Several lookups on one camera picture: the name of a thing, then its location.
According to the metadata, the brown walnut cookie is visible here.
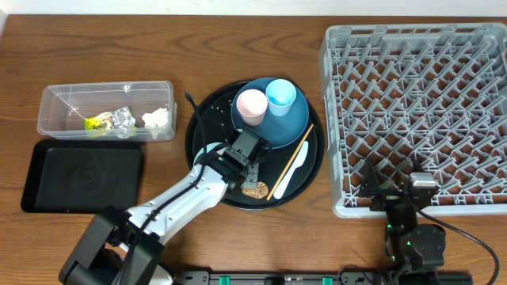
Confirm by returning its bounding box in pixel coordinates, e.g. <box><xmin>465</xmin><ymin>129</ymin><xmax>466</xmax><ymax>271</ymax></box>
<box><xmin>242</xmin><ymin>181</ymin><xmax>269</xmax><ymax>200</ymax></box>

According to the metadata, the light blue bowl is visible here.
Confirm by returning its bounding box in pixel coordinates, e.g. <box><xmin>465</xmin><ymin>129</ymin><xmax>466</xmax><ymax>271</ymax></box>
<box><xmin>193</xmin><ymin>142</ymin><xmax>229</xmax><ymax>165</ymax></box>

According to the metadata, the pink cup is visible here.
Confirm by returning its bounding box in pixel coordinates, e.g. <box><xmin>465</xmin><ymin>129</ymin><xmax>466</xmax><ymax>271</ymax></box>
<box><xmin>237</xmin><ymin>89</ymin><xmax>268</xmax><ymax>126</ymax></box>

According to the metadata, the white napkin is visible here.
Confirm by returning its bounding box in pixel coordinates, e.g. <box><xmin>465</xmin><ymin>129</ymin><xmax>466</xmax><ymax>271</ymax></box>
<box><xmin>142</xmin><ymin>108</ymin><xmax>170</xmax><ymax>127</ymax></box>

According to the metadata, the yellow foil snack wrapper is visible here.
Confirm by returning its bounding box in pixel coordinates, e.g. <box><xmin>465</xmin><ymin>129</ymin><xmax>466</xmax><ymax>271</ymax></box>
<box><xmin>84</xmin><ymin>107</ymin><xmax>135</xmax><ymax>131</ymax></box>

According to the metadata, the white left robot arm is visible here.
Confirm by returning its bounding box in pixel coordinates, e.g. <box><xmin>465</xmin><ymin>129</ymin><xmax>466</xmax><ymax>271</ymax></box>
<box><xmin>59</xmin><ymin>140</ymin><xmax>271</xmax><ymax>284</ymax></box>

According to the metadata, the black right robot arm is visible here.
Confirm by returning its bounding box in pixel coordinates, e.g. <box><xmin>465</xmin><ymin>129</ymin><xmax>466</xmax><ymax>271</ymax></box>
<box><xmin>359</xmin><ymin>159</ymin><xmax>446</xmax><ymax>284</ymax></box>

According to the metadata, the grey dishwasher rack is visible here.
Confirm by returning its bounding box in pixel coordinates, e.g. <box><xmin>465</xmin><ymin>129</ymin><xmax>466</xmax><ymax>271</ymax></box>
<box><xmin>318</xmin><ymin>23</ymin><xmax>506</xmax><ymax>219</ymax></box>

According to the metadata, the round black tray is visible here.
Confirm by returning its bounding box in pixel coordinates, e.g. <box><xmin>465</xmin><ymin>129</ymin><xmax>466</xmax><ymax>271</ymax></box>
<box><xmin>200</xmin><ymin>78</ymin><xmax>325</xmax><ymax>210</ymax></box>

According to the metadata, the dark blue plate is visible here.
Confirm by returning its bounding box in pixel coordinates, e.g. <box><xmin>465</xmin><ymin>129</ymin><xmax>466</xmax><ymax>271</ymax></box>
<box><xmin>231</xmin><ymin>78</ymin><xmax>309</xmax><ymax>149</ymax></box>

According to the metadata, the light blue plastic knife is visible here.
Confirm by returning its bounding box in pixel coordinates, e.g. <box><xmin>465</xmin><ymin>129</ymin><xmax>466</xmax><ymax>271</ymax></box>
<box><xmin>273</xmin><ymin>141</ymin><xmax>309</xmax><ymax>199</ymax></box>

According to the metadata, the light blue cup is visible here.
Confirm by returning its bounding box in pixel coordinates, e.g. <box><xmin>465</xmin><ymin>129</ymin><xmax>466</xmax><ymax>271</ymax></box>
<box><xmin>265</xmin><ymin>79</ymin><xmax>297</xmax><ymax>116</ymax></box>

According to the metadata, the wooden chopstick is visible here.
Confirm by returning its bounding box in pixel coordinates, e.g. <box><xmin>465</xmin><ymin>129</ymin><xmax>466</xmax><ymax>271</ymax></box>
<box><xmin>266</xmin><ymin>124</ymin><xmax>314</xmax><ymax>200</ymax></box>

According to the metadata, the black rectangular tray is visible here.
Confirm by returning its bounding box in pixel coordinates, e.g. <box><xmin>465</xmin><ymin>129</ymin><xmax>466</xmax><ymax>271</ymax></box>
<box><xmin>21</xmin><ymin>139</ymin><xmax>144</xmax><ymax>214</ymax></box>

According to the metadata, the clear plastic bin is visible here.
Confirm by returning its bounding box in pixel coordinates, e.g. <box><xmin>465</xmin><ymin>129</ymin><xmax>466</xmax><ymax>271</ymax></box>
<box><xmin>37</xmin><ymin>81</ymin><xmax>177</xmax><ymax>142</ymax></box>

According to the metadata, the black rail base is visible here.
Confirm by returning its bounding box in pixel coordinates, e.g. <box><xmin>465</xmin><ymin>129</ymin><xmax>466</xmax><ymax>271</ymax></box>
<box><xmin>173</xmin><ymin>269</ymin><xmax>474</xmax><ymax>285</ymax></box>

